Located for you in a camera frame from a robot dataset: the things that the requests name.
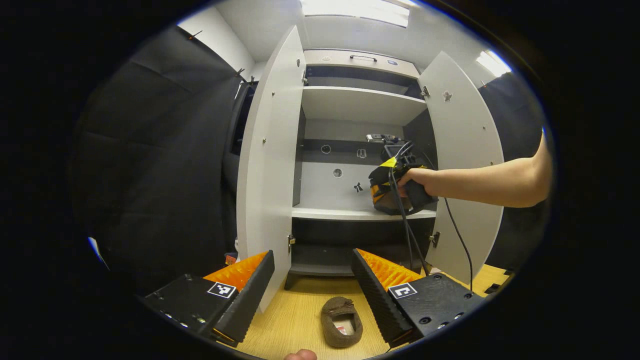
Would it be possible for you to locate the black cable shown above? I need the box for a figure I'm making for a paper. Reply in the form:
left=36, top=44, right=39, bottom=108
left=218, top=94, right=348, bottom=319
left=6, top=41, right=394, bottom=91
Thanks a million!
left=442, top=196, right=474, bottom=293
left=387, top=141, right=431, bottom=277

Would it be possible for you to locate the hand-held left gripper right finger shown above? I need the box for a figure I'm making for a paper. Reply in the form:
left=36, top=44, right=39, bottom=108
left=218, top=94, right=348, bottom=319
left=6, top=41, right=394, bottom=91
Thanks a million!
left=351, top=248, right=485, bottom=349

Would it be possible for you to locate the large ceiling light panel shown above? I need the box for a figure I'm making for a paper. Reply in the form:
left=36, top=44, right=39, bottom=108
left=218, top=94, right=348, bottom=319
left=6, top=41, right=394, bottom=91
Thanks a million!
left=300, top=0, right=411, bottom=28

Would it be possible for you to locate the white shoe cabinet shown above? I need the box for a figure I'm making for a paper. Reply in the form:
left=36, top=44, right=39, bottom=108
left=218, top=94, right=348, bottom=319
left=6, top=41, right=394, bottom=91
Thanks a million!
left=285, top=48, right=441, bottom=291

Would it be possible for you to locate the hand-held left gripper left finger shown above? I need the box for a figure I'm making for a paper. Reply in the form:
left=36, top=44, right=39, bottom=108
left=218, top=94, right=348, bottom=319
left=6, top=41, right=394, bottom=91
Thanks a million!
left=141, top=250, right=275, bottom=347

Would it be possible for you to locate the black backdrop cloth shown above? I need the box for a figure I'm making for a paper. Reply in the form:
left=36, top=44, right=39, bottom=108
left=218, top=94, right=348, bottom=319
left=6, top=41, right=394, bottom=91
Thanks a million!
left=72, top=25, right=550, bottom=296

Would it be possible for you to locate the small ceiling light panel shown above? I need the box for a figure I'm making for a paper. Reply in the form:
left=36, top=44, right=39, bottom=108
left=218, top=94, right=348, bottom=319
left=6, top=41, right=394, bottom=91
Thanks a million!
left=476, top=50, right=512, bottom=77

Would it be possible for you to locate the black door handle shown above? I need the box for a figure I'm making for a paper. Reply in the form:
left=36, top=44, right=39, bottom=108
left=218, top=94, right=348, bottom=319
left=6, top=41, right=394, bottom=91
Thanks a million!
left=229, top=80, right=258, bottom=156

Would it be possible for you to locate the white shoe cabinet door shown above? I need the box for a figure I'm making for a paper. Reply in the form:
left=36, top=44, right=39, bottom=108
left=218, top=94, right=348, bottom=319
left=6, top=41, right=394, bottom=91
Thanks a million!
left=417, top=51, right=505, bottom=286
left=236, top=25, right=307, bottom=313

